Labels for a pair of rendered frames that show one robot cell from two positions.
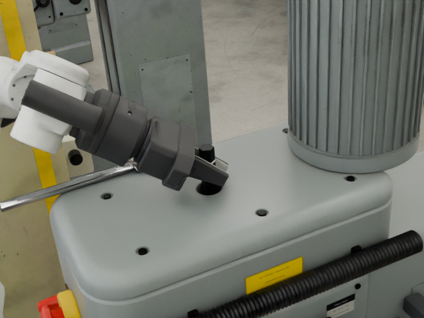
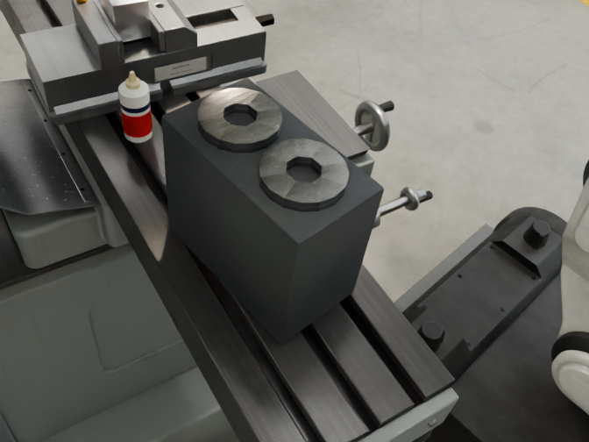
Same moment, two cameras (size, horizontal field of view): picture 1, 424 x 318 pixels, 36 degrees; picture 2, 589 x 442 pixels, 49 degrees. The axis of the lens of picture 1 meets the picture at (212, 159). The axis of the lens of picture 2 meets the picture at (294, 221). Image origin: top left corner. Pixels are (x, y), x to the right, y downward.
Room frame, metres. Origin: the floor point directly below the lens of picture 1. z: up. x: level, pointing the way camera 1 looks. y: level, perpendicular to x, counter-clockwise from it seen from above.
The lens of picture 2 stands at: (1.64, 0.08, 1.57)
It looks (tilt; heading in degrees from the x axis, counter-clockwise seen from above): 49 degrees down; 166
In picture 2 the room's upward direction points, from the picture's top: 9 degrees clockwise
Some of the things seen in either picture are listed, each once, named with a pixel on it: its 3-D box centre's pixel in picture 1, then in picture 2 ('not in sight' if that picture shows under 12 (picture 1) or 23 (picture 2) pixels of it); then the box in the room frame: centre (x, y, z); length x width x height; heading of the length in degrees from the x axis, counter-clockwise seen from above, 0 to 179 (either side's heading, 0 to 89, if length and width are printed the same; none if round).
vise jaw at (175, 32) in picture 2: not in sight; (162, 17); (0.76, 0.06, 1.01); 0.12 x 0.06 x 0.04; 21
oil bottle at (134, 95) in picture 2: not in sight; (135, 104); (0.92, 0.02, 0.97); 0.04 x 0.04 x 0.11
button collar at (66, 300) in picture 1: (69, 311); not in sight; (0.70, 0.22, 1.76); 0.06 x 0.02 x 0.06; 24
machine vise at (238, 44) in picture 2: not in sight; (147, 39); (0.77, 0.03, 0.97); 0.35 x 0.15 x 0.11; 111
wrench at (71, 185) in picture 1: (81, 181); not in sight; (0.83, 0.20, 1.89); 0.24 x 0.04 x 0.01; 115
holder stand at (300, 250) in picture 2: not in sight; (265, 206); (1.16, 0.17, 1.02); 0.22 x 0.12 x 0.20; 34
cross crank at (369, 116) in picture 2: not in sight; (358, 131); (0.59, 0.47, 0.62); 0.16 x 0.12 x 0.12; 114
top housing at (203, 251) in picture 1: (221, 229); not in sight; (0.80, -0.01, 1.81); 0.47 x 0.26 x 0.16; 114
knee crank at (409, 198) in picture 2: not in sight; (395, 204); (0.71, 0.55, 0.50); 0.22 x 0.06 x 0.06; 114
